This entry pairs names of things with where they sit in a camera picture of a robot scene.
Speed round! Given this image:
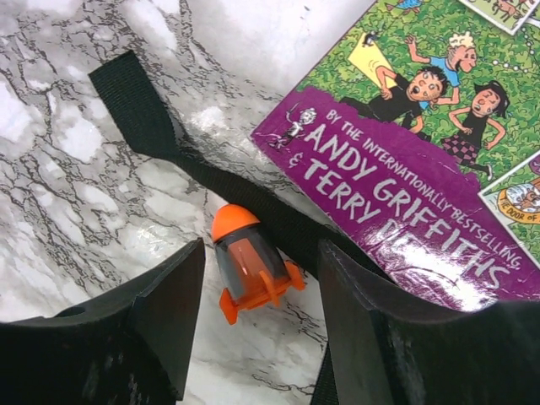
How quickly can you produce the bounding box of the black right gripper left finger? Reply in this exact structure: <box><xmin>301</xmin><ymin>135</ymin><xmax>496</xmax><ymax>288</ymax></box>
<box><xmin>1</xmin><ymin>240</ymin><xmax>205</xmax><ymax>404</ymax></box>

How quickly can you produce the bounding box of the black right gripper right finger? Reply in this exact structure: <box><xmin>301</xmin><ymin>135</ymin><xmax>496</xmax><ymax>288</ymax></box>
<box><xmin>318</xmin><ymin>241</ymin><xmax>539</xmax><ymax>404</ymax></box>

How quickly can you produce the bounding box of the orange rocket sharpener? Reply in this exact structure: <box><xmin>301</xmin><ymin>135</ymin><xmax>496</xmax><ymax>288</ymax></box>
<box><xmin>211</xmin><ymin>204</ymin><xmax>305</xmax><ymax>325</ymax></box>

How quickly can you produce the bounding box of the purple treehouse book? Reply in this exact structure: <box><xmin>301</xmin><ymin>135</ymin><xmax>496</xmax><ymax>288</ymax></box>
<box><xmin>251</xmin><ymin>1</ymin><xmax>539</xmax><ymax>311</ymax></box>

